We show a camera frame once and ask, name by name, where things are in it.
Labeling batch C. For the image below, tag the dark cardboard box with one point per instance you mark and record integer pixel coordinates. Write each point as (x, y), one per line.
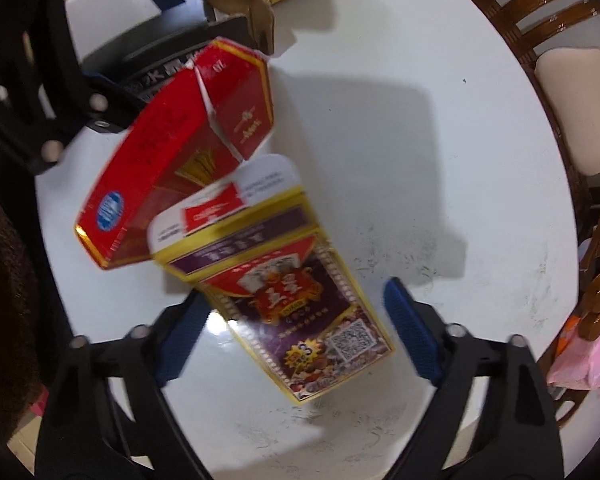
(180, 45)

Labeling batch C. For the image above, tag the brown wooden sofa bench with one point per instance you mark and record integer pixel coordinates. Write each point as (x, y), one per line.
(525, 10)

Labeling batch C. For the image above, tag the pink plastic bag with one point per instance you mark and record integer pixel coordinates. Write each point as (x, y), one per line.
(590, 360)

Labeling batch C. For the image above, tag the beige back cushion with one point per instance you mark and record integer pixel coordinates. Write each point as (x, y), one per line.
(580, 110)

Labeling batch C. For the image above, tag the white top wooden coffee table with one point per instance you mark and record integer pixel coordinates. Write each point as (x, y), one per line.
(405, 160)

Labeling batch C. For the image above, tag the orange packet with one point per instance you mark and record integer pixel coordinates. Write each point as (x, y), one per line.
(564, 342)

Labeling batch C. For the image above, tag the red cigarette box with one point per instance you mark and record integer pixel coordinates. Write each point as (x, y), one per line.
(155, 150)

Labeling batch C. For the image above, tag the purple and gold box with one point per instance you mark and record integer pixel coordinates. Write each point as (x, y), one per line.
(280, 290)

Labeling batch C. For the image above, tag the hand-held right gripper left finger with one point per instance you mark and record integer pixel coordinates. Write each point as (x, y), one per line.
(180, 340)

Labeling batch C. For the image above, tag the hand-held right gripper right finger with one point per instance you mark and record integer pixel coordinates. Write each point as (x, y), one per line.
(412, 335)

